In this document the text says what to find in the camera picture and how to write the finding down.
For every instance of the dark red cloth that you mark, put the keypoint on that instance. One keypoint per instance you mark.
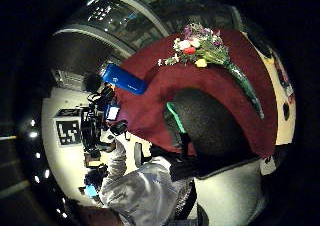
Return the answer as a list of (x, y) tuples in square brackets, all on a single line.
[(213, 77)]

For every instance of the blue rectangular box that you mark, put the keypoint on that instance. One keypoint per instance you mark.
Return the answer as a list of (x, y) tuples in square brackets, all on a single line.
[(125, 80)]

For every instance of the white marker cube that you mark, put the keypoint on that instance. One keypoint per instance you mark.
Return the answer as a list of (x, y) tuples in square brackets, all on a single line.
[(68, 131)]

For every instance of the mixed flower bouquet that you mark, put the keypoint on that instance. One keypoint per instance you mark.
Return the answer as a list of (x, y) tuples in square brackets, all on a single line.
[(208, 47)]

